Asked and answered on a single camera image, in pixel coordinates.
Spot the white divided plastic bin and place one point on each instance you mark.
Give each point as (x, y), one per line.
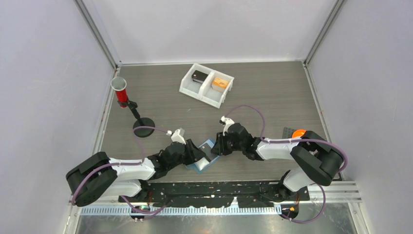
(204, 92)

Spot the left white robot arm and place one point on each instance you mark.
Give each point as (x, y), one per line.
(103, 176)

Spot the black card box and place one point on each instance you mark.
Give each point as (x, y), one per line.
(199, 77)

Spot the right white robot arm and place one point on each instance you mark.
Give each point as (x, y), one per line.
(318, 161)

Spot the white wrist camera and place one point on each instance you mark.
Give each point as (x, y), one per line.
(226, 122)
(177, 135)

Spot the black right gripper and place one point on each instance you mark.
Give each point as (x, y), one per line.
(219, 147)

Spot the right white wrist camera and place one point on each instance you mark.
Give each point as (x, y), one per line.
(226, 122)

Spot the orange toy brick arch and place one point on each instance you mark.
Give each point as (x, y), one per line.
(298, 133)

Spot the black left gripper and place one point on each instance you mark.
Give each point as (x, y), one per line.
(194, 153)

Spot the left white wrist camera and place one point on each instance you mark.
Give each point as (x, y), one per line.
(177, 135)

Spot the blue leather card holder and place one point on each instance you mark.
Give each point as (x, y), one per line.
(206, 148)

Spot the orange card box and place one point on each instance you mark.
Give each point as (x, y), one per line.
(219, 84)

